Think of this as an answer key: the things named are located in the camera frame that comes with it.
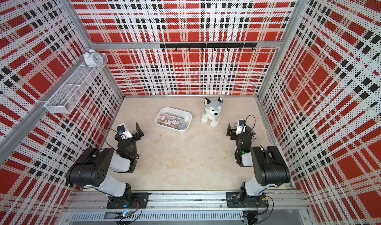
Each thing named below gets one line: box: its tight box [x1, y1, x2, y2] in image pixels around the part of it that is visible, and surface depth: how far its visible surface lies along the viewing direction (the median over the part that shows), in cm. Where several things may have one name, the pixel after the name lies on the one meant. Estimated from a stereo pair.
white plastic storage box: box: [154, 107, 193, 134], surface depth 103 cm
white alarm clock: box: [83, 49, 104, 67], surface depth 83 cm
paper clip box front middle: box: [170, 119, 180, 129], surface depth 100 cm
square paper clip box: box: [162, 119, 172, 128], surface depth 101 cm
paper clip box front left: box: [157, 115, 167, 123], surface depth 103 cm
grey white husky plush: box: [200, 96, 224, 128], surface depth 92 cm
